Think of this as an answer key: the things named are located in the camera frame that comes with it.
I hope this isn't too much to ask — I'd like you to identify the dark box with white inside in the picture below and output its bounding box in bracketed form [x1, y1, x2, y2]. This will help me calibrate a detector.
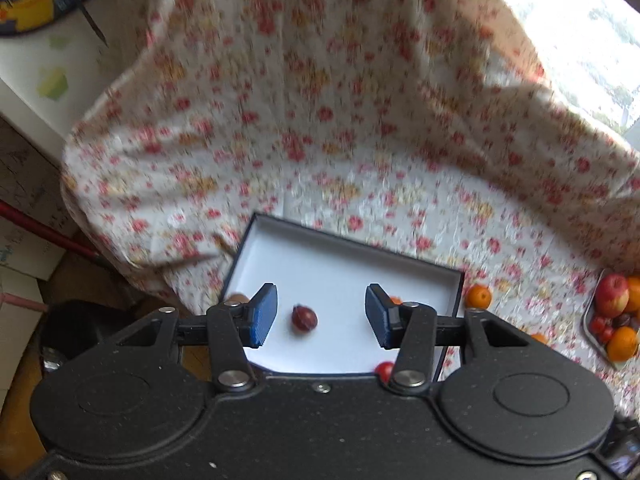
[220, 212, 466, 384]

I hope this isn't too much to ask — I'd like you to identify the cardboard box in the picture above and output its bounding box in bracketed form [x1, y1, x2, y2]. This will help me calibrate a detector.
[0, 119, 82, 282]

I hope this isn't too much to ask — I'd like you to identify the pale green tray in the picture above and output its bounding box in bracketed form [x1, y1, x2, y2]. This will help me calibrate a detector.
[582, 272, 640, 371]

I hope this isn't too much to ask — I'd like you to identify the red rod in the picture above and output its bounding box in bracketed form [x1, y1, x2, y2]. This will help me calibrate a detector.
[0, 199, 107, 267]

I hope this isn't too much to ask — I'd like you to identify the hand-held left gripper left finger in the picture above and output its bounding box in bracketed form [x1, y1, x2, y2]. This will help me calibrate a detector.
[113, 282, 279, 396]

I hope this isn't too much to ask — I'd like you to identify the dark thin rod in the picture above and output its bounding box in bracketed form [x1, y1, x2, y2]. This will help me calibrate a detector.
[56, 0, 108, 47]

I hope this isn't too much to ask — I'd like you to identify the large orange with stem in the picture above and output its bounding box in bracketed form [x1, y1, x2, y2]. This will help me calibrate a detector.
[606, 326, 640, 363]

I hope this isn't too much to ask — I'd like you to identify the red apple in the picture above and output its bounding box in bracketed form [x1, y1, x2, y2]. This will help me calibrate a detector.
[594, 273, 630, 318]

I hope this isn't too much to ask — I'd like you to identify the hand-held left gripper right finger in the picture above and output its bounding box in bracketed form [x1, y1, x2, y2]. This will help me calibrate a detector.
[365, 282, 531, 396]

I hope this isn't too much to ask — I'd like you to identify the floral tablecloth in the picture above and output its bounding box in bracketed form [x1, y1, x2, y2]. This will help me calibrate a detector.
[59, 0, 640, 426]

